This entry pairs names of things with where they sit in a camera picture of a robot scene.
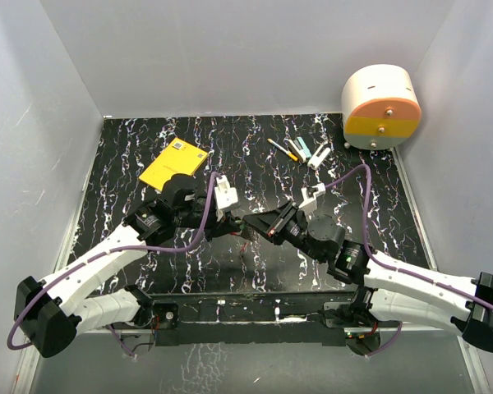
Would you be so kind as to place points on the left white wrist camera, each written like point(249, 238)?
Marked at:
point(226, 198)

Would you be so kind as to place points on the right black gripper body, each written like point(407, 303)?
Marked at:
point(296, 232)

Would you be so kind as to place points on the yellow notebook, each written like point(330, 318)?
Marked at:
point(179, 157)

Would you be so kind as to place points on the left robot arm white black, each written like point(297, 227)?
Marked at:
point(174, 222)

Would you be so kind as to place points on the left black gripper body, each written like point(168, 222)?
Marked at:
point(191, 217)

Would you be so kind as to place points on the light blue marker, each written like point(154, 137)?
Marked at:
point(299, 149)

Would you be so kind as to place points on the round pastel drawer cabinet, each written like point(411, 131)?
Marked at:
point(379, 107)

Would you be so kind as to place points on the yellow white pen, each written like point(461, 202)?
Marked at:
point(284, 150)

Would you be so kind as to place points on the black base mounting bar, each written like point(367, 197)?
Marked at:
point(331, 318)

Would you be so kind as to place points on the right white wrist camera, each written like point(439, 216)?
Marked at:
point(310, 194)

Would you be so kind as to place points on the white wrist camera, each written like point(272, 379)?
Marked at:
point(310, 194)
point(226, 198)

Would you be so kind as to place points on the white clip tool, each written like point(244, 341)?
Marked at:
point(319, 156)

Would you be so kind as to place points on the aluminium frame rail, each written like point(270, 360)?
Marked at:
point(50, 331)

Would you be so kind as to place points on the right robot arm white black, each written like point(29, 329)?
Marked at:
point(387, 289)

